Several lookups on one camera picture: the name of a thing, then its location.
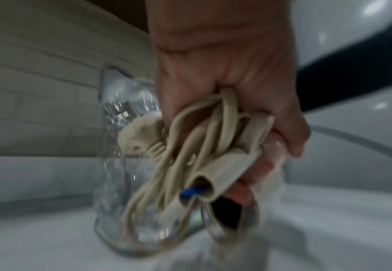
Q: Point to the person's left hand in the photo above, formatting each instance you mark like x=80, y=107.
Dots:
x=222, y=47

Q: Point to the clear plastic zip bag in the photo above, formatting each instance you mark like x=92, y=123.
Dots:
x=115, y=148

